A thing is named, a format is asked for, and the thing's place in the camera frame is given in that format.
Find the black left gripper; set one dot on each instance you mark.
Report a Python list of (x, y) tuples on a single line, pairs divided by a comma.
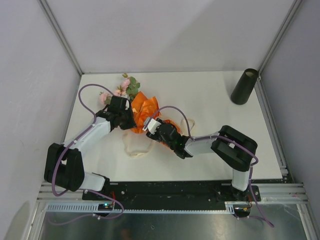
[(131, 124)]

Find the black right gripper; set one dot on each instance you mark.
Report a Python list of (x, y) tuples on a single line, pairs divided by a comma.
[(154, 136)]

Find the orange flower bouquet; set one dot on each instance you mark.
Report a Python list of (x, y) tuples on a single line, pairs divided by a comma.
[(142, 106)]

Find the cream printed ribbon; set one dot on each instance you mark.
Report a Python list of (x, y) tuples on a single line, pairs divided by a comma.
[(130, 139)]

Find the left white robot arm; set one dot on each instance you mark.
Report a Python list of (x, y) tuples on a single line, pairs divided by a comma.
[(64, 162)]

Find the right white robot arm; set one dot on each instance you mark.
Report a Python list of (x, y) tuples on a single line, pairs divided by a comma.
[(233, 147)]

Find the black cylindrical vase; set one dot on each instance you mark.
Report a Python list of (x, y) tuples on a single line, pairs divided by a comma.
[(244, 87)]

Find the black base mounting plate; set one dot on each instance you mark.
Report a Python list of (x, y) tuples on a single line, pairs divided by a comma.
[(177, 195)]

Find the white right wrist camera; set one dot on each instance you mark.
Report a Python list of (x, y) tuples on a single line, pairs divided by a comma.
[(151, 125)]

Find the grey slotted cable duct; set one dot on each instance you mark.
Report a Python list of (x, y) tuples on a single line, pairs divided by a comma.
[(100, 208)]

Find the aluminium frame rail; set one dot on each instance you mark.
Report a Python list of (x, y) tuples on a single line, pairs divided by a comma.
[(49, 14)]

